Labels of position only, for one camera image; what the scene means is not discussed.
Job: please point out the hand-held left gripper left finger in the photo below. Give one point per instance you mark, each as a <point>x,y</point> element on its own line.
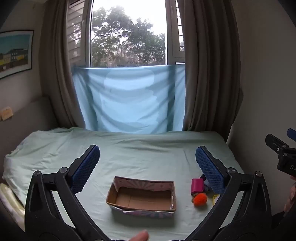
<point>85,169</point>

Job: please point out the light blue hanging cloth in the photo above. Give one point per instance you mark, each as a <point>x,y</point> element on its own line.
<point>129,104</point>

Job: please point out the grey sock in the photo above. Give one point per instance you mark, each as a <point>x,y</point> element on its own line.
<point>205,183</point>

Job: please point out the framed wall picture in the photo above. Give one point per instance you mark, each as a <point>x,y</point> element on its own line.
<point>15,53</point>

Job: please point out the orange fluffy pompom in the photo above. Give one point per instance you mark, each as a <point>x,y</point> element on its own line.
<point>200,199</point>

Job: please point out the brown curtain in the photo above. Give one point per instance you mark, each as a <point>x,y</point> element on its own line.
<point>60,69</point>
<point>212,69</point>

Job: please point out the pink pouch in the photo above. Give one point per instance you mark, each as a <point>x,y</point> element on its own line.
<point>197,185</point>

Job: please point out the cream folded bedding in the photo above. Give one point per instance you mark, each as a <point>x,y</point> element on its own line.
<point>11,204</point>

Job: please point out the person's right hand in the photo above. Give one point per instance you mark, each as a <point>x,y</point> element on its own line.
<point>291,197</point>

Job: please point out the window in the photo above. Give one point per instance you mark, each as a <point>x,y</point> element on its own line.
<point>127,34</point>

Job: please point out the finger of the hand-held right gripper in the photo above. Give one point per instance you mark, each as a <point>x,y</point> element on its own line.
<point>292,134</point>
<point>275,142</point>

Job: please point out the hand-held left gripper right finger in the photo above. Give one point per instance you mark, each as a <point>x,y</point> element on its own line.
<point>209,171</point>

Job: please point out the yellow-rimmed white round pad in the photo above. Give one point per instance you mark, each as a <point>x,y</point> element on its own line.
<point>215,199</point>

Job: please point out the person's left hand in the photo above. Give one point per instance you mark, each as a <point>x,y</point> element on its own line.
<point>140,236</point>

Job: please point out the dark clothing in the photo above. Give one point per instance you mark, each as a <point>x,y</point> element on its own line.
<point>284,227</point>

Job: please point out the cardboard box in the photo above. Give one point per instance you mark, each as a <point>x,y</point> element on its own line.
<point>141,199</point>

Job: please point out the small beige box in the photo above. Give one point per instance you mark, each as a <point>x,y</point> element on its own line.
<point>5,113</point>

